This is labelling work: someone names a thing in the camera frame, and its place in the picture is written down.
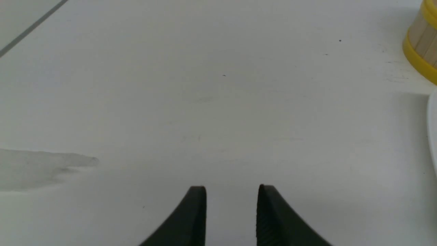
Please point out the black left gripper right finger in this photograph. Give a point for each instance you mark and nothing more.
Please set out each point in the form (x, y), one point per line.
(277, 224)

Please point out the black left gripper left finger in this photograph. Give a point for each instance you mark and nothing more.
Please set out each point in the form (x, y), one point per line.
(186, 225)

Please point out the white rectangular plate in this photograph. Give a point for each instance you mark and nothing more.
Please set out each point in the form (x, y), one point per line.
(431, 120)

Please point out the bamboo steamer basket yellow rim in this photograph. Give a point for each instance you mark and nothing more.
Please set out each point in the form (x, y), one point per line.
(420, 42)

